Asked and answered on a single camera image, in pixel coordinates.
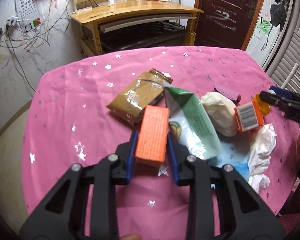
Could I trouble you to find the white slatted radiator cover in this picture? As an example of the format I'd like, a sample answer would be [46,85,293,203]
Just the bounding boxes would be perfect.
[264,0,300,94]

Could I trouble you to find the black hanging bag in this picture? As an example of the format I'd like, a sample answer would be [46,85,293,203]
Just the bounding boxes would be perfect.
[270,4,287,31]

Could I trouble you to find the pink star tablecloth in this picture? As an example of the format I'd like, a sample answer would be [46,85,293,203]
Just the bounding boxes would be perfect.
[22,46,300,239]

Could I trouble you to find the orange cardboard box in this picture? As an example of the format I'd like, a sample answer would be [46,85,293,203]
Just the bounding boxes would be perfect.
[135,105,170,168]

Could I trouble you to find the brown snack wrapper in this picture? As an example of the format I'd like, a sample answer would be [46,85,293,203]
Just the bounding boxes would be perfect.
[107,68,173,126]

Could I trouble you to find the white power strip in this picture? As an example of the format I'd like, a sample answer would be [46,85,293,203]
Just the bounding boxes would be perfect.
[6,16,19,27]

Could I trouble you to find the purple knitted pouch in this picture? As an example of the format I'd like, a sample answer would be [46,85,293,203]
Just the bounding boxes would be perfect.
[213,84,241,104]

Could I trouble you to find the orange barcode box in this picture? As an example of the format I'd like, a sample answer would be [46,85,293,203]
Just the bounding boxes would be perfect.
[235,100,264,132]

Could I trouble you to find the tangled wall cables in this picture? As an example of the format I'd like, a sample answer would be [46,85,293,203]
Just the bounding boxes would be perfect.
[0,0,77,93]

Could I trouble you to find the dark brown door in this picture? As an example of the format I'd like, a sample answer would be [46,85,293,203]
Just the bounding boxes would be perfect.
[194,0,264,50]

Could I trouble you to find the left hand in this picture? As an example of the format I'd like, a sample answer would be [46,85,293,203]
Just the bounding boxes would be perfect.
[120,233,142,240]

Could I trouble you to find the white pipe rack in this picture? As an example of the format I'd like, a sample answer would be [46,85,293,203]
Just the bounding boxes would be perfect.
[280,63,299,89]

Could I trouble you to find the yellow plastic cup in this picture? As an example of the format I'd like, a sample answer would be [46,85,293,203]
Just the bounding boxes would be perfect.
[255,93,270,116]

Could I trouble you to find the green white snack bag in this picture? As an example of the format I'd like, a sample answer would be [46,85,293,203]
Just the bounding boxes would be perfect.
[165,86,223,160]

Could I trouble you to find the eye chart poster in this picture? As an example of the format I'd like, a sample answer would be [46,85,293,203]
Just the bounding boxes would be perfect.
[14,0,43,33]

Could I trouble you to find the light blue tissue packet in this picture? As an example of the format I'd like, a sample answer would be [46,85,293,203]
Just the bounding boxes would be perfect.
[208,132,250,181]

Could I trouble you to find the white tissue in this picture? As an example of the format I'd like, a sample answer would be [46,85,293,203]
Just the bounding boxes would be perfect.
[248,123,277,193]

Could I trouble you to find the wooden desk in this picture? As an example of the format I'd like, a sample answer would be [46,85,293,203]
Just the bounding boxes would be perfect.
[70,0,203,57]

